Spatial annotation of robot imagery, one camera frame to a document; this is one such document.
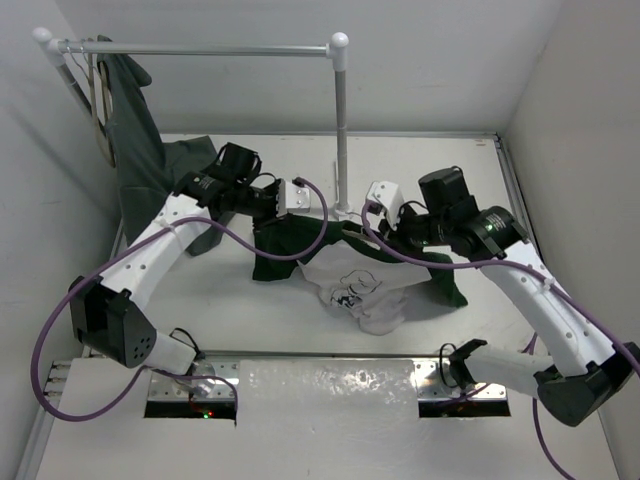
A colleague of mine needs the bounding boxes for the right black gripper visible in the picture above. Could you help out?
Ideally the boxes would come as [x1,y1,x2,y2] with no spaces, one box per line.
[379,199,450,261]

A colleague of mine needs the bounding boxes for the green and white t-shirt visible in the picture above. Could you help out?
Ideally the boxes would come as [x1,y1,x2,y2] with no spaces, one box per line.
[252,221,468,336]

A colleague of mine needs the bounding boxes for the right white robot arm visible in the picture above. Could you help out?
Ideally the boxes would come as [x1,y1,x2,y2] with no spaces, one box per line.
[367,167,639,427]

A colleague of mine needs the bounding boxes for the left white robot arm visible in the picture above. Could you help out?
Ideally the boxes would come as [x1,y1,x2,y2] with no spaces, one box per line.
[69,143,280,375]

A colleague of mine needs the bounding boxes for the grey t-shirt on hanger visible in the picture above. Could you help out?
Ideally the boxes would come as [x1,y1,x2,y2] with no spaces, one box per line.
[97,54,217,241]

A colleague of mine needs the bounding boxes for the wooden hanger under grey shirt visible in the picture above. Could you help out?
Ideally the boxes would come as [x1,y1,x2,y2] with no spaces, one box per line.
[86,53,116,168]

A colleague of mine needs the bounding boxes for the white foam front panel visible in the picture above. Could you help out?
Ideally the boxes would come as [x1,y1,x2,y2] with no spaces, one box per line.
[38,358,616,479]

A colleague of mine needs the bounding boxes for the white and silver clothes rack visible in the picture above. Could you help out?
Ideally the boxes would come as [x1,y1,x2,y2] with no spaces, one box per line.
[32,27,350,219]

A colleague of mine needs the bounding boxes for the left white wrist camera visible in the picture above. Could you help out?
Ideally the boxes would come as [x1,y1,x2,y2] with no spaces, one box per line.
[276,179,311,217]

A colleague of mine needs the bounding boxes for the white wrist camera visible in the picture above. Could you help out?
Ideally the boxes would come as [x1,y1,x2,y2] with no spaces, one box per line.
[366,181,405,230]
[276,179,311,217]

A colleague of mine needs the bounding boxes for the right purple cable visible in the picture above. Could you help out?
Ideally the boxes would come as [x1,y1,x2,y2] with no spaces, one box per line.
[360,199,640,480]

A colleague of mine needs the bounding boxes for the purple cable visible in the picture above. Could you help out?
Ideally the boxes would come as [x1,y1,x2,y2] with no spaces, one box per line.
[360,199,640,480]
[30,178,331,425]

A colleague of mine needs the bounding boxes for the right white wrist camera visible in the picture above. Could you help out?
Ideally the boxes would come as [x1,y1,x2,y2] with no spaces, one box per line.
[366,181,405,230]

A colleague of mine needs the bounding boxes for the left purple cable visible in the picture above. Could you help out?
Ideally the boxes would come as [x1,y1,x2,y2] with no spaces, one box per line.
[30,178,331,425]

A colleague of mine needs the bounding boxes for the spare wire hanger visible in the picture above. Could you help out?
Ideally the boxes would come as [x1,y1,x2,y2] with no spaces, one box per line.
[64,39,90,86]

